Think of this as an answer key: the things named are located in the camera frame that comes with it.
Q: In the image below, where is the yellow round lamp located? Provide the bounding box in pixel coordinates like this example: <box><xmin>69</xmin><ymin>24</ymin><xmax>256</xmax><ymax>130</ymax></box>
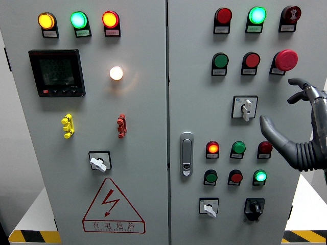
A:
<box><xmin>38</xmin><ymin>12</ymin><xmax>60</xmax><ymax>39</ymax></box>

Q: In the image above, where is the small dark red lamp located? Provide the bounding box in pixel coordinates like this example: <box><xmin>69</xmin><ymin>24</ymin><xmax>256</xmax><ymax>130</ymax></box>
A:
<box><xmin>256</xmin><ymin>140</ymin><xmax>273</xmax><ymax>159</ymax></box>

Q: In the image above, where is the small yellow handle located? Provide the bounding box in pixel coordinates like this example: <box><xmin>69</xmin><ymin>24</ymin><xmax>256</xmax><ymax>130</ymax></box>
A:
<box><xmin>61</xmin><ymin>114</ymin><xmax>75</xmax><ymax>139</ymax></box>

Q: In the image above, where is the small green domed button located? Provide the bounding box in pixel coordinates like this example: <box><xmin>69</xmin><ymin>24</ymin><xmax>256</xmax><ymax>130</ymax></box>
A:
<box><xmin>229</xmin><ymin>141</ymin><xmax>247</xmax><ymax>159</ymax></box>

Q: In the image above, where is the white round lamp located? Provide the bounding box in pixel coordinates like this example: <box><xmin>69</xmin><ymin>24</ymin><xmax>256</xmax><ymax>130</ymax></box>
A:
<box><xmin>109</xmin><ymin>66</ymin><xmax>124</xmax><ymax>81</ymax></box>

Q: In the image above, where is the small red lit lamp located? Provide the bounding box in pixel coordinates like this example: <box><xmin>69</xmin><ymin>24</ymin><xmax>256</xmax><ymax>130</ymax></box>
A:
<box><xmin>205</xmin><ymin>140</ymin><xmax>220</xmax><ymax>159</ymax></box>

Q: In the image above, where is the black display meter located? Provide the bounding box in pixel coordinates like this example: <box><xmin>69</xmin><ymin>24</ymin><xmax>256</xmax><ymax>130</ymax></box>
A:
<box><xmin>28</xmin><ymin>48</ymin><xmax>86</xmax><ymax>98</ymax></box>

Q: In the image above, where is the dark red buzzer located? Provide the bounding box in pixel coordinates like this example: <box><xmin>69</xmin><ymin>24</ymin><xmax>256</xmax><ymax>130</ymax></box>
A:
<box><xmin>278</xmin><ymin>5</ymin><xmax>302</xmax><ymax>33</ymax></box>

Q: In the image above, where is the black yellow striped tape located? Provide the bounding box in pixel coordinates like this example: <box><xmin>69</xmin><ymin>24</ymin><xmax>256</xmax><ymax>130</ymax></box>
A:
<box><xmin>282</xmin><ymin>230</ymin><xmax>327</xmax><ymax>243</ymax></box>
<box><xmin>8</xmin><ymin>230</ymin><xmax>62</xmax><ymax>243</ymax></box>

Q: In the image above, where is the red warning triangle sign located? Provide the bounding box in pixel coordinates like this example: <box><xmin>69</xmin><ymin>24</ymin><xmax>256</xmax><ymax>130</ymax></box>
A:
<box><xmin>82</xmin><ymin>177</ymin><xmax>146</xmax><ymax>234</ymax></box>

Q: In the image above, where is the silver door lock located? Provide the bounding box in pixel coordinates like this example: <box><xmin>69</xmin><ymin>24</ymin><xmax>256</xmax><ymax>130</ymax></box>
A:
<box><xmin>179</xmin><ymin>132</ymin><xmax>194</xmax><ymax>177</ymax></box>

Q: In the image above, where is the small red handle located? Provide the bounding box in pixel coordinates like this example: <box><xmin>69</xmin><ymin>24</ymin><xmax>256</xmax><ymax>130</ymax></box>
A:
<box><xmin>116</xmin><ymin>114</ymin><xmax>127</xmax><ymax>139</ymax></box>

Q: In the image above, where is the small red push button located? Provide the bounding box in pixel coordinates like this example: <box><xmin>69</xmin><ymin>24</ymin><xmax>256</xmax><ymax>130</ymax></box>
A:
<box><xmin>227</xmin><ymin>169</ymin><xmax>244</xmax><ymax>186</ymax></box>

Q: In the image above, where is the red-orange lit lamp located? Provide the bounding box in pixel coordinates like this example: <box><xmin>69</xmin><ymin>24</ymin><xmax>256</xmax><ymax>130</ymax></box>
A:
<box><xmin>102</xmin><ymin>10</ymin><xmax>121</xmax><ymax>37</ymax></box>

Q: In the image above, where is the small white-handle turn switch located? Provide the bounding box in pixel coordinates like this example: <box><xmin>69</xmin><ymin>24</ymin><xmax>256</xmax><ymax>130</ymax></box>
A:
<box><xmin>198</xmin><ymin>197</ymin><xmax>220</xmax><ymax>218</ymax></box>

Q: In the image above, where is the large red stop button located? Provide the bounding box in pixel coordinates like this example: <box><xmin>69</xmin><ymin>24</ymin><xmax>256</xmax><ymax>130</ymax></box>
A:
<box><xmin>269</xmin><ymin>49</ymin><xmax>299</xmax><ymax>76</ymax></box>

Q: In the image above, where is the pale grey cabinet door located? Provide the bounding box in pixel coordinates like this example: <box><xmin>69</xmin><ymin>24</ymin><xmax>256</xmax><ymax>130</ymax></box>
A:
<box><xmin>0</xmin><ymin>0</ymin><xmax>169</xmax><ymax>245</ymax></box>
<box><xmin>168</xmin><ymin>0</ymin><xmax>327</xmax><ymax>245</ymax></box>

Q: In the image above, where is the large white-handle turn switch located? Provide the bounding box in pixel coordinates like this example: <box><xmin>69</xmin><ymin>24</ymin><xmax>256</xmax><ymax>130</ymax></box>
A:
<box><xmin>231</xmin><ymin>95</ymin><xmax>259</xmax><ymax>122</ymax></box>

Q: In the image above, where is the small green lit lamp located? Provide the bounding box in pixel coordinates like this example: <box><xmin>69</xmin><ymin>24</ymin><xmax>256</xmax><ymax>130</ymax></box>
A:
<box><xmin>252</xmin><ymin>169</ymin><xmax>268</xmax><ymax>186</ymax></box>

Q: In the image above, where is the white-handle switch on black plate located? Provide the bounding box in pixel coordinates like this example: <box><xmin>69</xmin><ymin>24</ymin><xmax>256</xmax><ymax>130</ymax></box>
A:
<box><xmin>88</xmin><ymin>150</ymin><xmax>112</xmax><ymax>173</ymax></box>

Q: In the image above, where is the small green push button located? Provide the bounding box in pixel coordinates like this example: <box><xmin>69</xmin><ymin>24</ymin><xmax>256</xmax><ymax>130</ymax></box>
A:
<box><xmin>203</xmin><ymin>169</ymin><xmax>218</xmax><ymax>186</ymax></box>

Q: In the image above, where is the black-handle turn switch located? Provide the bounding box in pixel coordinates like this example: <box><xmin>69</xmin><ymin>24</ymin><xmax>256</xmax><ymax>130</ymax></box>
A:
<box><xmin>243</xmin><ymin>198</ymin><xmax>266</xmax><ymax>222</ymax></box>

